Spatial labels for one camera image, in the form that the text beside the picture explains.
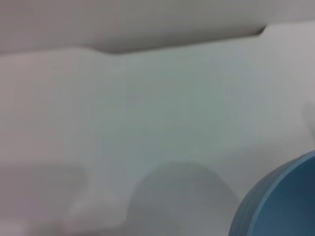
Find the blue ceramic bowl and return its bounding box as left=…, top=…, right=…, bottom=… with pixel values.
left=228, top=150, right=315, bottom=236

